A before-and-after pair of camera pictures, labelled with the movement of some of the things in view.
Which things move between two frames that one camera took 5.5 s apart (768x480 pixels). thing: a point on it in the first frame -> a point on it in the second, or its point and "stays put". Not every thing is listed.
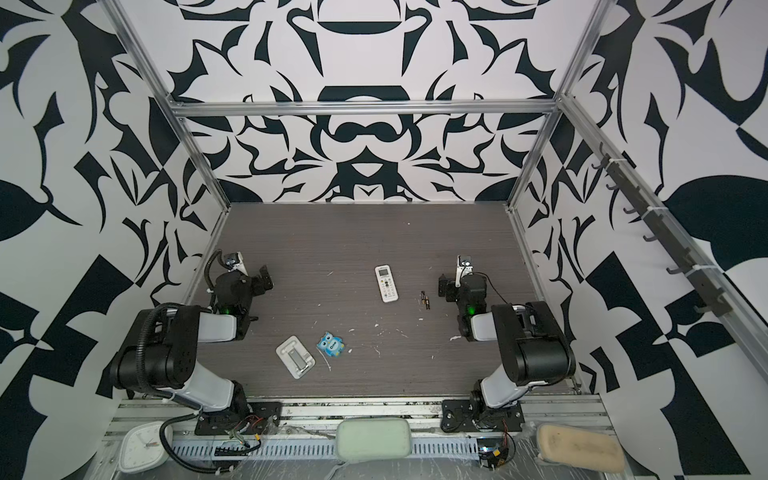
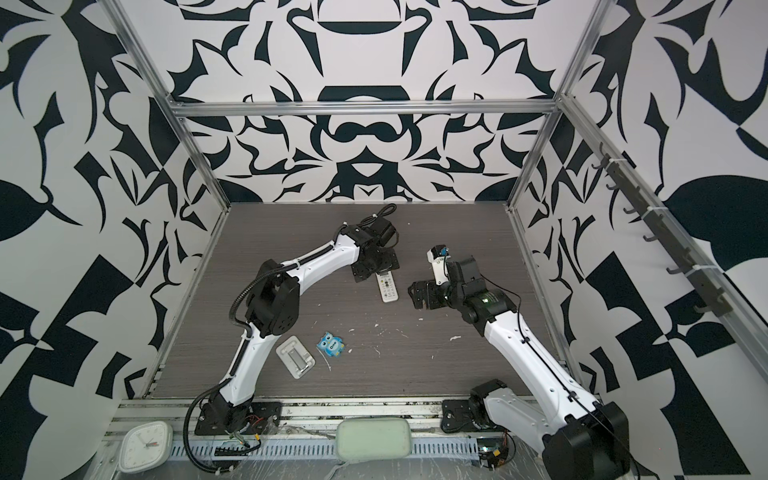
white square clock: [141, 447] stays put
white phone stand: [295, 357] stays put
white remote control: [386, 283] stays put
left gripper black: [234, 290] -> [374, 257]
